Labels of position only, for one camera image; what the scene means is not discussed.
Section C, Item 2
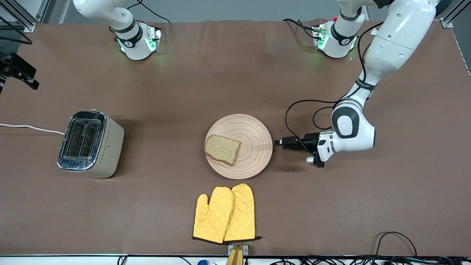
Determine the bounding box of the round light wooden plate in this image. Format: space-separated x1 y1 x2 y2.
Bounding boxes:
205 114 273 180

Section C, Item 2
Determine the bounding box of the brown toast slice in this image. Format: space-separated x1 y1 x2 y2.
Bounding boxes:
205 135 241 166

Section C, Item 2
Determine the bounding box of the yellow quilted oven mitt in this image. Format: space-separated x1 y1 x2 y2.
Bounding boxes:
193 187 235 244
223 183 262 243

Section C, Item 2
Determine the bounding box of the silver beige two-slot toaster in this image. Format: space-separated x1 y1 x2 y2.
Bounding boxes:
57 109 125 179

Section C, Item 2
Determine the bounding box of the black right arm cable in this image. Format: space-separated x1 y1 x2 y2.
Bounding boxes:
0 17 33 45

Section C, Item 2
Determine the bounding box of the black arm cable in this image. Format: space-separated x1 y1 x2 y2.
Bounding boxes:
0 17 33 45
285 22 384 149

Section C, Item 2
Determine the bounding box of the aluminium frame profile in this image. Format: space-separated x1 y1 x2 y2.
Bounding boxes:
440 0 471 29
0 0 50 33

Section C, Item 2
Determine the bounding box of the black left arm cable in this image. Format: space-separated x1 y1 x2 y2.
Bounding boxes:
285 22 384 149

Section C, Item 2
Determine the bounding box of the white toaster power cable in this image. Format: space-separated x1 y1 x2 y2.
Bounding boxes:
0 123 66 136

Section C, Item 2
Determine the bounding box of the metal wooden table bracket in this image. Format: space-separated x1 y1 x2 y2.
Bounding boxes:
227 245 249 265

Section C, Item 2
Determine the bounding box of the looped black cable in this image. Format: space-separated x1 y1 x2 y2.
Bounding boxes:
375 231 418 258

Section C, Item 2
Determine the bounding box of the black cable bundle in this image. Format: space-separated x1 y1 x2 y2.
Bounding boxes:
269 256 471 265

